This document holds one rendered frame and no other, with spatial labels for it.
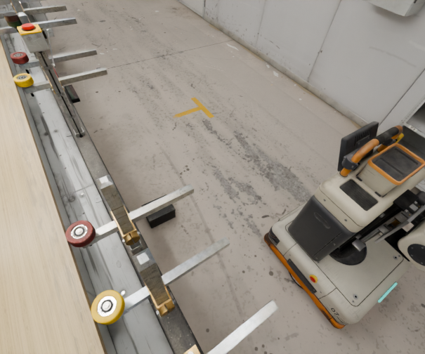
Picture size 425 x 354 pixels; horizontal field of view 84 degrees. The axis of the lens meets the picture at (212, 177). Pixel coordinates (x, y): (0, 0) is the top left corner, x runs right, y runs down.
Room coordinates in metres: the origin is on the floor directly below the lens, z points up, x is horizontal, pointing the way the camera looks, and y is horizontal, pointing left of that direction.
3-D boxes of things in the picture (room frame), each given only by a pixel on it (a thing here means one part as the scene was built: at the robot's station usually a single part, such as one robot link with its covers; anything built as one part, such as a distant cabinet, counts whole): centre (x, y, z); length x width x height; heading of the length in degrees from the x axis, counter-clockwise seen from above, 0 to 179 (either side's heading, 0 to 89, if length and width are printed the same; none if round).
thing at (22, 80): (1.06, 1.03, 0.85); 0.08 x 0.08 x 0.11
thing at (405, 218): (0.57, -1.01, 0.68); 0.28 x 0.27 x 0.25; 129
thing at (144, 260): (0.14, 0.11, 0.94); 0.04 x 0.04 x 0.48; 39
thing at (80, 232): (0.28, 0.40, 0.85); 0.08 x 0.08 x 0.11
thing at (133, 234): (0.35, 0.28, 0.84); 0.14 x 0.06 x 0.05; 39
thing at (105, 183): (0.34, 0.27, 0.90); 0.04 x 0.04 x 0.48; 39
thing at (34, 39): (0.91, 0.74, 1.18); 0.07 x 0.07 x 0.08; 39
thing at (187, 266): (0.22, 0.08, 0.80); 0.43 x 0.03 x 0.04; 129
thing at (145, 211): (0.41, 0.24, 0.83); 0.43 x 0.03 x 0.04; 129
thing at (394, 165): (0.75, -0.78, 0.87); 0.23 x 0.15 x 0.11; 129
